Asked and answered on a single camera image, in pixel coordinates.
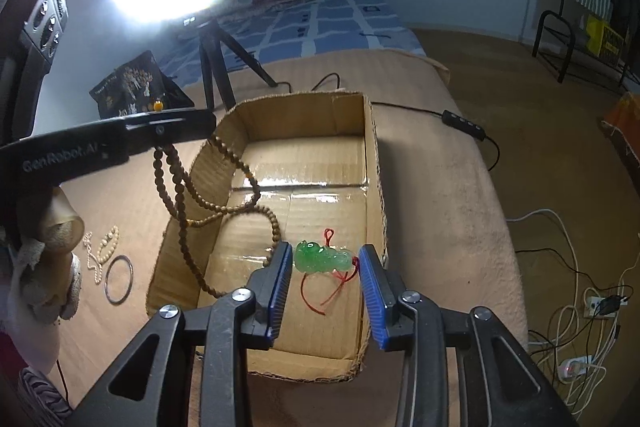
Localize thin metal bangle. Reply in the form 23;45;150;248
103;255;135;306

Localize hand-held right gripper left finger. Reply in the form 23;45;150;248
65;241;294;427

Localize black cable with inline switch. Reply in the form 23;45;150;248
272;74;501;172

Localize small pearl bead necklace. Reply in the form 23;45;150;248
84;232;104;286

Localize black printed bag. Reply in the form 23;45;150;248
89;50;196;120

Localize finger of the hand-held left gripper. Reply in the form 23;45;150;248
125;109;217;158

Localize white power strip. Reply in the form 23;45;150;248
581;294;632;321
557;354;609;384

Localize blue checked bedsheet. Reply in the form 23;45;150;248
162;0;429;85

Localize orange covered bench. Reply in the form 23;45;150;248
600;91;640;170

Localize black metal clothes rack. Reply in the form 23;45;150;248
531;0;640;96

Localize black tripod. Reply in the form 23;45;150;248
182;14;279;112

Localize zebra striped cloth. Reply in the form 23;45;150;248
19;367;72;427

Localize white floor cables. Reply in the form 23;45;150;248
505;209;640;419

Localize yellow box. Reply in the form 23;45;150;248
584;14;629;58

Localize wooden bead necklace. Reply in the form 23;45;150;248
151;99;282;322

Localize red cord bracelet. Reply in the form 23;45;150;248
293;229;364;316

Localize cream bead bracelet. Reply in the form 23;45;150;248
94;225;121;266

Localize person's left hand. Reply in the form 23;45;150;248
9;184;84;324

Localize cardboard box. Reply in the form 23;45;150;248
145;91;389;383

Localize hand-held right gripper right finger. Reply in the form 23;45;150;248
358;243;581;427

